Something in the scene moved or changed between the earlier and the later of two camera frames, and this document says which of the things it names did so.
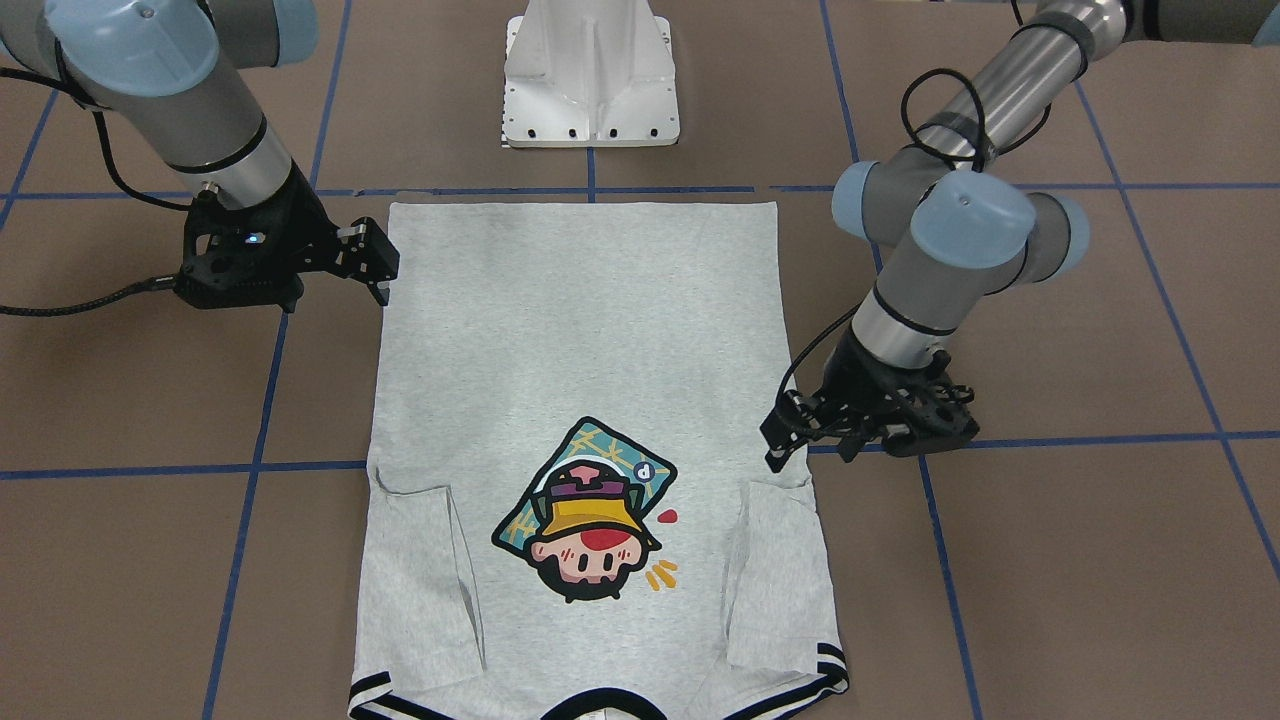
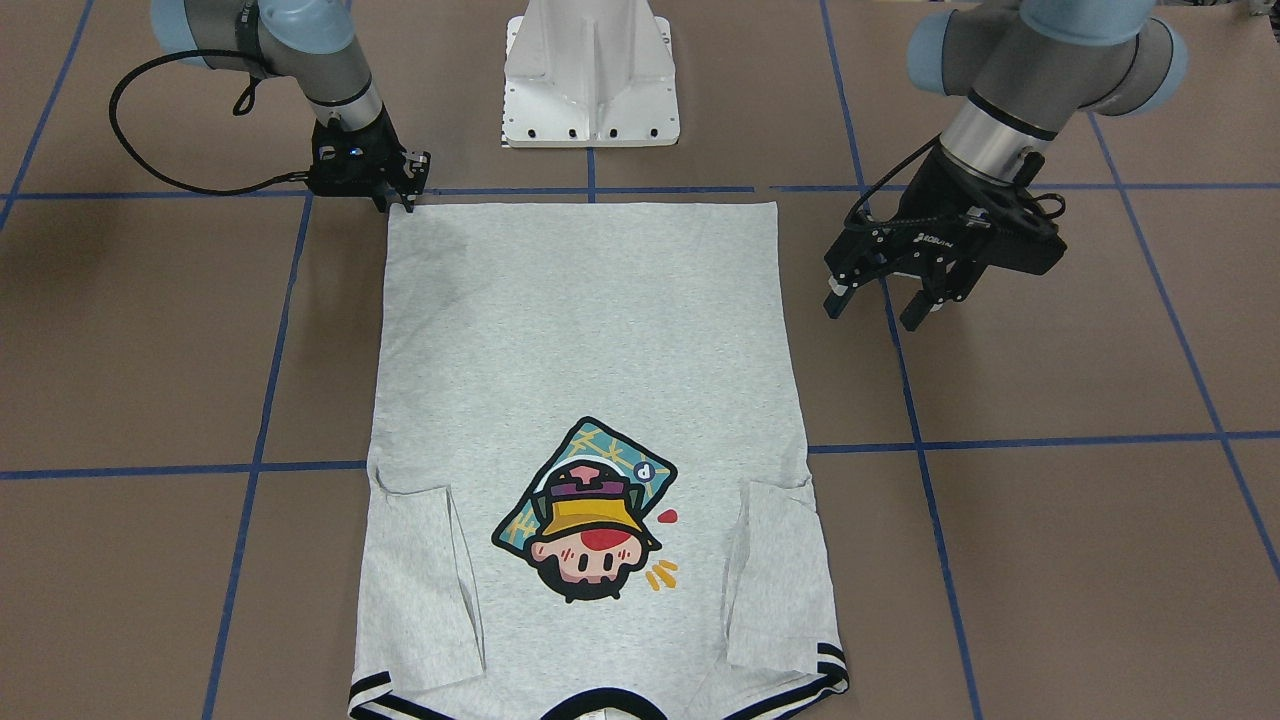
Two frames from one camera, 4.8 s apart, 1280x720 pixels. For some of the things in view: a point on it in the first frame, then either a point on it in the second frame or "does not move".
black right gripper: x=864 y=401 to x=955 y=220
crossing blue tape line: x=814 y=451 does not move
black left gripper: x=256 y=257 to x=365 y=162
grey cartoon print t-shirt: x=569 y=514 does not move
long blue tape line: x=922 y=460 does not move
